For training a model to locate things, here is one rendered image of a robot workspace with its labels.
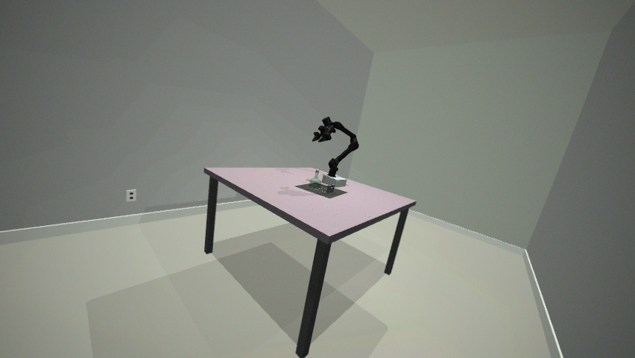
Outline green glass bottle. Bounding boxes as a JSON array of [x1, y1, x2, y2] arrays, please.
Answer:
[[309, 169, 321, 189]]

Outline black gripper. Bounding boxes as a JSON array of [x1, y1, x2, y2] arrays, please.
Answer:
[[312, 128, 332, 142]]

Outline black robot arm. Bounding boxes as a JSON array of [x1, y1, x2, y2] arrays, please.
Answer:
[[318, 116, 359, 177]]

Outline dark grey mat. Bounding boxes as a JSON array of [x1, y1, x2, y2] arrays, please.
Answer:
[[296, 183, 347, 198]]

